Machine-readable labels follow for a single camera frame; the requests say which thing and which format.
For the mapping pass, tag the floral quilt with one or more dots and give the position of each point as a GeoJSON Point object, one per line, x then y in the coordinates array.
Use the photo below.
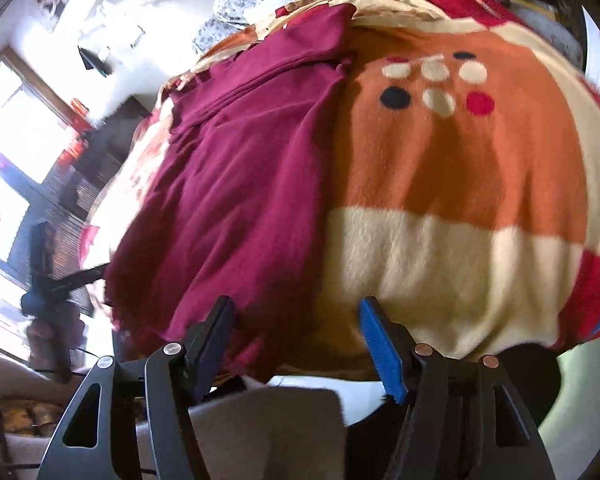
{"type": "Point", "coordinates": [212, 35]}

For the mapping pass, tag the dark wooden table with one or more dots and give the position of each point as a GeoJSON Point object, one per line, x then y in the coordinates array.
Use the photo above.
{"type": "Point", "coordinates": [107, 127]}

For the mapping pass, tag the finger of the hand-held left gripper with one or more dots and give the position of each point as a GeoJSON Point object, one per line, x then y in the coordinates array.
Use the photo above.
{"type": "Point", "coordinates": [82, 277]}

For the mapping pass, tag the orange red printed blanket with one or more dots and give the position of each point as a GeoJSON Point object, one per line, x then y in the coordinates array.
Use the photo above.
{"type": "Point", "coordinates": [455, 185]}

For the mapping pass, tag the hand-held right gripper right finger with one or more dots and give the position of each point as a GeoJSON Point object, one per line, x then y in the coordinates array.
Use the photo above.
{"type": "Point", "coordinates": [380, 350]}

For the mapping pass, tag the window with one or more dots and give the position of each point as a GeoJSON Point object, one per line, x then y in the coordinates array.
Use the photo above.
{"type": "Point", "coordinates": [15, 120]}

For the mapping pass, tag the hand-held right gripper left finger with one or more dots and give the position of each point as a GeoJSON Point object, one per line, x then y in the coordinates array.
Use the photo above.
{"type": "Point", "coordinates": [214, 345]}

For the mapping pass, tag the person's left forearm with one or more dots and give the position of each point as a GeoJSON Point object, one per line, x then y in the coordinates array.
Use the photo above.
{"type": "Point", "coordinates": [10, 375]}

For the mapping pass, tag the maroon fleece garment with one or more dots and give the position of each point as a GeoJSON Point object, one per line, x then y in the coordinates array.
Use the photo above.
{"type": "Point", "coordinates": [230, 185]}

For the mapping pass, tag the dark hanging item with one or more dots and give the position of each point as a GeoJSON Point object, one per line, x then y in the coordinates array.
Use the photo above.
{"type": "Point", "coordinates": [92, 62]}

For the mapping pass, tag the red box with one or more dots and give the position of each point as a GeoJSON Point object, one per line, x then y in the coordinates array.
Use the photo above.
{"type": "Point", "coordinates": [75, 147]}

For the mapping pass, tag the grey cloth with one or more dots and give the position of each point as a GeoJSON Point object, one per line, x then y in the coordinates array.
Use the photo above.
{"type": "Point", "coordinates": [260, 435]}

